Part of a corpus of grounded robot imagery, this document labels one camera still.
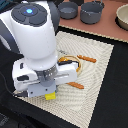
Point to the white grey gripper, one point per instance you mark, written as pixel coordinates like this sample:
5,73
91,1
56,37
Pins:
30,83

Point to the yellow butter box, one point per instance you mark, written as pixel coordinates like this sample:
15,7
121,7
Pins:
50,96

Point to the golden bread loaf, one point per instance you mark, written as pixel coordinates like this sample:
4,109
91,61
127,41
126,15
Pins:
66,62

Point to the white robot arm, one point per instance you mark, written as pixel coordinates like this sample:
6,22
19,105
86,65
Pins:
29,29

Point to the pink serving mat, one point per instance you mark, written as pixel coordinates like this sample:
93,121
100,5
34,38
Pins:
106,27

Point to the beige woven placemat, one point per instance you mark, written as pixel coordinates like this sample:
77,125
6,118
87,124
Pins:
71,104

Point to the beige round plate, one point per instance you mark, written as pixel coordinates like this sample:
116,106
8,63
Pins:
73,58

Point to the left grey pot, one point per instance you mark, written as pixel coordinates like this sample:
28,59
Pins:
68,10

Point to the grey pot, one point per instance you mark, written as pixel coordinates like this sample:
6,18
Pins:
68,10
90,12

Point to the right grey pot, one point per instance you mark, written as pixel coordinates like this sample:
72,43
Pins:
90,12

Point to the cream bowl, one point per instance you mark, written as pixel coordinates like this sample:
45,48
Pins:
122,15

